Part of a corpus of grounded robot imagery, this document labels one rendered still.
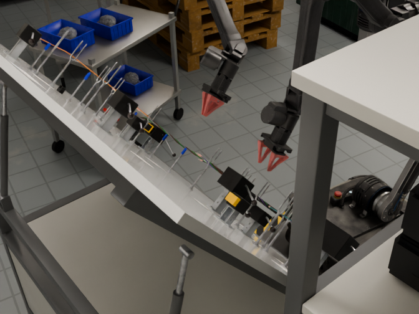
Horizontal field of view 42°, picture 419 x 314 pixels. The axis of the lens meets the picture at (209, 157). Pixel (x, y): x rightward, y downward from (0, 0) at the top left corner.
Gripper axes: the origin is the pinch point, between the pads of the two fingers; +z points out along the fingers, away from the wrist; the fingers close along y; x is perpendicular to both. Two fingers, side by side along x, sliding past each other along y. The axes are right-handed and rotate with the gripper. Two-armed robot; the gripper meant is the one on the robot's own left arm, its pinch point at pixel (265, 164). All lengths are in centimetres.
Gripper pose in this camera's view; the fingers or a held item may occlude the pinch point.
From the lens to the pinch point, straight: 182.3
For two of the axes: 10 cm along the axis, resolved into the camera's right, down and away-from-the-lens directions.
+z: -4.0, 8.5, 3.3
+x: 7.7, 1.2, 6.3
